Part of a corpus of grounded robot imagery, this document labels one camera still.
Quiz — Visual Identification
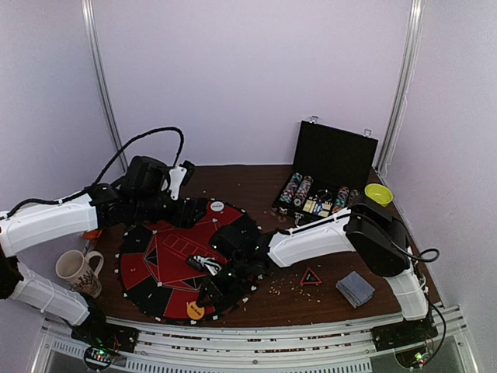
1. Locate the grey playing card deck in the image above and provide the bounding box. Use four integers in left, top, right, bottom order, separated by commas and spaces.
335, 271, 375, 308

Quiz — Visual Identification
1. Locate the left outer poker chip row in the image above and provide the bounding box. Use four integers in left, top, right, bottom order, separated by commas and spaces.
279, 173, 303, 204

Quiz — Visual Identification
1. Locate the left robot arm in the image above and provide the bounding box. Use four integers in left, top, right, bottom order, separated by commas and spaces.
1, 156, 208, 345

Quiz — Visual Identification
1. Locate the aluminium frame post left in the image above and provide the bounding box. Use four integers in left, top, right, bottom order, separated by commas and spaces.
81, 0, 123, 152

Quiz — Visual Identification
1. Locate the yellow-green plastic bowl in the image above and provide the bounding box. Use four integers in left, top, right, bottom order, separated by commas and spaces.
364, 183, 394, 207

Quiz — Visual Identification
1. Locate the black poker chip case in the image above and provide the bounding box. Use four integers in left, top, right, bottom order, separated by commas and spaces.
272, 120, 378, 224

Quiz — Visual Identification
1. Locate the red black triangle card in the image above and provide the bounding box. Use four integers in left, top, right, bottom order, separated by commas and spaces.
300, 267, 322, 286

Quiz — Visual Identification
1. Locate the aluminium frame post right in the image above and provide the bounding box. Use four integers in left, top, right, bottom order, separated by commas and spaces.
377, 0, 426, 174

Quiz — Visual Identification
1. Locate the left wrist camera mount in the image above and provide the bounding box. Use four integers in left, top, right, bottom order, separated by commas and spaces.
166, 160, 195, 200

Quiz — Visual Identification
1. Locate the right inner poker chip row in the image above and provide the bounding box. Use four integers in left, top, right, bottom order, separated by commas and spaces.
332, 186, 349, 214

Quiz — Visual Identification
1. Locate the orange big blind button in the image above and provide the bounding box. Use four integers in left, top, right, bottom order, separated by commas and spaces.
186, 302, 205, 320

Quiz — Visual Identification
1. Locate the white patterned mug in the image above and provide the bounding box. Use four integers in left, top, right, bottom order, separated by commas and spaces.
55, 250, 104, 298

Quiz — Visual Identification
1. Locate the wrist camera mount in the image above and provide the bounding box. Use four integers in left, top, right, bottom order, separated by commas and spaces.
186, 255, 222, 276
166, 160, 195, 200

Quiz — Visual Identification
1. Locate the blue texas holdem card box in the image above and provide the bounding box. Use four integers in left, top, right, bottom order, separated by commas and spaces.
303, 200, 332, 218

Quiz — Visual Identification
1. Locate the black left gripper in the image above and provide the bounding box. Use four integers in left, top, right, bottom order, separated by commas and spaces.
132, 193, 206, 228

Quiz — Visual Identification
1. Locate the round red black poker mat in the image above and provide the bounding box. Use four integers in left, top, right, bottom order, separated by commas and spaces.
116, 199, 262, 326

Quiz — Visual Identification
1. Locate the aluminium frame post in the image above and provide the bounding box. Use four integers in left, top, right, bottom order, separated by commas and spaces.
377, 0, 426, 174
81, 0, 123, 152

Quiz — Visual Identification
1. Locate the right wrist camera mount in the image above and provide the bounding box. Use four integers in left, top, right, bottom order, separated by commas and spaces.
186, 255, 222, 276

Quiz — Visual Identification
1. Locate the poker chip row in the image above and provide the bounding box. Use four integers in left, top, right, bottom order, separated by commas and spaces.
347, 190, 360, 207
332, 186, 349, 214
279, 173, 303, 204
293, 176, 313, 207

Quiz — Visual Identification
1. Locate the right outer poker chip row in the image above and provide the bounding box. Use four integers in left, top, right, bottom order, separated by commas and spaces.
347, 190, 360, 207

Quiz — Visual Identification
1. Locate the left inner poker chip row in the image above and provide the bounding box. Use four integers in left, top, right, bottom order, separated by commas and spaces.
293, 176, 313, 207

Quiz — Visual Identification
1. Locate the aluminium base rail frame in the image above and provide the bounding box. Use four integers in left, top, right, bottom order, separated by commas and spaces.
28, 306, 479, 372

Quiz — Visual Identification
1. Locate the orange plastic cup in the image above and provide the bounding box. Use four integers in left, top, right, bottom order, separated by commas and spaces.
82, 230, 102, 240

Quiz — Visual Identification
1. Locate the clear dealer button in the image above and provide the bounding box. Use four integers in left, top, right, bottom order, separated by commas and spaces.
209, 200, 225, 213

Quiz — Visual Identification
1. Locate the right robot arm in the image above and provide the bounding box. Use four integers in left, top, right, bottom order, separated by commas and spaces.
196, 194, 440, 343

